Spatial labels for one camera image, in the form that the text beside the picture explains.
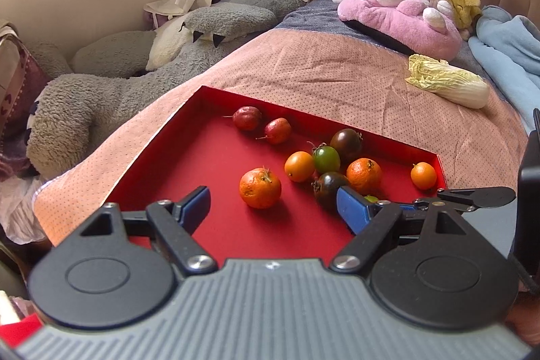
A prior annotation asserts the red shallow tray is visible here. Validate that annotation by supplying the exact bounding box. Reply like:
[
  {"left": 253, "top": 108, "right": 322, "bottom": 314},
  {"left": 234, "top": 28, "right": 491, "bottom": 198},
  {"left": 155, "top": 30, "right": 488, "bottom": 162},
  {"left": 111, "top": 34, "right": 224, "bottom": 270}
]
[{"left": 103, "top": 86, "right": 449, "bottom": 269}]

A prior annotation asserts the dark purple tomato back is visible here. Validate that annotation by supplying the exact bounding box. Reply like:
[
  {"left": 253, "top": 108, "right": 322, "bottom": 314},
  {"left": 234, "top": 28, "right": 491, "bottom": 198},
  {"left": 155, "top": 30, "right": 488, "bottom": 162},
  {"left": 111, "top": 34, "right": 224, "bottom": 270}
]
[{"left": 329, "top": 128, "right": 362, "bottom": 163}]

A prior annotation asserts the white tote bag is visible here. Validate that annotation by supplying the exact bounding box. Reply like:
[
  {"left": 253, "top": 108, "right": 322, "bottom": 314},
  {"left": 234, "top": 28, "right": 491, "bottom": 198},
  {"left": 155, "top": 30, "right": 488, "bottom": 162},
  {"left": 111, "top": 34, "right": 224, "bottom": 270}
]
[{"left": 143, "top": 0, "right": 212, "bottom": 29}]

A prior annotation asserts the red plum right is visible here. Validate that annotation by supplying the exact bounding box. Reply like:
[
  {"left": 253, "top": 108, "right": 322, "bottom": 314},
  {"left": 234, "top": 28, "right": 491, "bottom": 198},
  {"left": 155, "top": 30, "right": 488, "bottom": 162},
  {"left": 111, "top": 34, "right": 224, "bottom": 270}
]
[{"left": 257, "top": 118, "right": 292, "bottom": 145}]

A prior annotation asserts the large orange mandarin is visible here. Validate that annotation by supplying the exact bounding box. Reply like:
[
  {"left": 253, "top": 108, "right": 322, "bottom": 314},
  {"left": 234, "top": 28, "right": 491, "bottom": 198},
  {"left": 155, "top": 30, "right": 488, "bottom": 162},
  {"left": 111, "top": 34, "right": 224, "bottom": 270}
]
[{"left": 239, "top": 167, "right": 282, "bottom": 209}]

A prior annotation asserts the small orange kumquat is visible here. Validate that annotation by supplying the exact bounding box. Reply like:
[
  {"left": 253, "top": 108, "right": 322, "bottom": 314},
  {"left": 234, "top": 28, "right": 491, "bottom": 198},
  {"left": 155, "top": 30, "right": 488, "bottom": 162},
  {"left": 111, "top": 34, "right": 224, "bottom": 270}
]
[{"left": 284, "top": 151, "right": 315, "bottom": 183}]

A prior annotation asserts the pink dotted bedspread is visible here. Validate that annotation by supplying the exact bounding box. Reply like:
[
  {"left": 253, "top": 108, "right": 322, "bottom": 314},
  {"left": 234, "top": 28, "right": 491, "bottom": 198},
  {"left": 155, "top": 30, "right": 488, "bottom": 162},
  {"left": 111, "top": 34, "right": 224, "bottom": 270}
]
[{"left": 27, "top": 28, "right": 526, "bottom": 243}]

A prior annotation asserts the red plum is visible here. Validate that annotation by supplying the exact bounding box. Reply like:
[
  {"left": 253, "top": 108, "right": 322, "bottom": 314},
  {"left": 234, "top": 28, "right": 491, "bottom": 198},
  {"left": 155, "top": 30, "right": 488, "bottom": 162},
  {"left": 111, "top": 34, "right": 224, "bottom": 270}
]
[
  {"left": 225, "top": 106, "right": 263, "bottom": 132},
  {"left": 257, "top": 118, "right": 292, "bottom": 145}
]

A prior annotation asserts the red plum left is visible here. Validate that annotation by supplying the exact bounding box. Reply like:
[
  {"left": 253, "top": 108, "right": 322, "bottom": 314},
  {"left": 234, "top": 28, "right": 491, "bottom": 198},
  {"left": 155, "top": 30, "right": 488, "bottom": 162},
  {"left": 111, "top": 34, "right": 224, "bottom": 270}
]
[{"left": 225, "top": 106, "right": 263, "bottom": 132}]

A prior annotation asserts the pink bunny plush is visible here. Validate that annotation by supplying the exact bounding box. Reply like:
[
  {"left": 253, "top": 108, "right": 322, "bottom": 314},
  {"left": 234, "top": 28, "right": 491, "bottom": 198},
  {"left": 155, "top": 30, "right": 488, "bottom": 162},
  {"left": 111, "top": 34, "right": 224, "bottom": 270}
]
[{"left": 332, "top": 0, "right": 462, "bottom": 61}]

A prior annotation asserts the dark purple tomato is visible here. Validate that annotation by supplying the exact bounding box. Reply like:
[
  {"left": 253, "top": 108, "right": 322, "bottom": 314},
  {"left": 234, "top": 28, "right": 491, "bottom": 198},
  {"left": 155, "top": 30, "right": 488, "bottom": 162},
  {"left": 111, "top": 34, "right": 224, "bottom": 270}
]
[
  {"left": 312, "top": 172, "right": 350, "bottom": 210},
  {"left": 329, "top": 128, "right": 362, "bottom": 163}
]

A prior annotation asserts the grey shark plush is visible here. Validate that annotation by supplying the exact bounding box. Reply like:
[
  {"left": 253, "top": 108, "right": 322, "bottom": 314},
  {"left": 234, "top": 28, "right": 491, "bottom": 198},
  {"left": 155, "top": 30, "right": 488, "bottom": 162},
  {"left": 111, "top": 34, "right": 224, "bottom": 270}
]
[{"left": 27, "top": 0, "right": 307, "bottom": 179}]

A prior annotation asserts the orange kumquat near edge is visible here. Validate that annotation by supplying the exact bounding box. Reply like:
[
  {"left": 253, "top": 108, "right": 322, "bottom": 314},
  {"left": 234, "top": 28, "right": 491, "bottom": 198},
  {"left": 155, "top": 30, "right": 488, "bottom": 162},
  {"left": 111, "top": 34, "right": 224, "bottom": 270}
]
[{"left": 410, "top": 162, "right": 437, "bottom": 191}]

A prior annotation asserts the light blue blanket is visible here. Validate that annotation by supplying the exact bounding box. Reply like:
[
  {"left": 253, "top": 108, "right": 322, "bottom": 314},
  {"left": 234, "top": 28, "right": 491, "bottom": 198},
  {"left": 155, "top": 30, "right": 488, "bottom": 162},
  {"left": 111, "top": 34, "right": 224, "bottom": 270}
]
[{"left": 468, "top": 5, "right": 540, "bottom": 133}]

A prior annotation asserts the green red tomato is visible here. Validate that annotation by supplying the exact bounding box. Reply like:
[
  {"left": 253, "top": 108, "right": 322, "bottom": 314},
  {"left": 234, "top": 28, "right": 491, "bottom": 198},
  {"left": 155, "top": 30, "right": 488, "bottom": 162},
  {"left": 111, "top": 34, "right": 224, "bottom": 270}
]
[{"left": 312, "top": 143, "right": 341, "bottom": 174}]

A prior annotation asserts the napa cabbage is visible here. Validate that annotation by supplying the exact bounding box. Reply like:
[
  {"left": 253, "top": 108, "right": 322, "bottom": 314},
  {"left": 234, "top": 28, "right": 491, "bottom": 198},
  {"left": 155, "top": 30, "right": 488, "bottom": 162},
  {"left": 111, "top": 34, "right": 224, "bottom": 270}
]
[{"left": 405, "top": 54, "right": 490, "bottom": 110}]

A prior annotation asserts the dark purple tomato front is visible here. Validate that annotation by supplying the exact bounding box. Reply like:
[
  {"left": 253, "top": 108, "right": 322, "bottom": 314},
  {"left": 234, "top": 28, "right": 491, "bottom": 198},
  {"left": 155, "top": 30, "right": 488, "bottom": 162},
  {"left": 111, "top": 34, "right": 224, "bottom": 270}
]
[{"left": 312, "top": 172, "right": 350, "bottom": 210}]

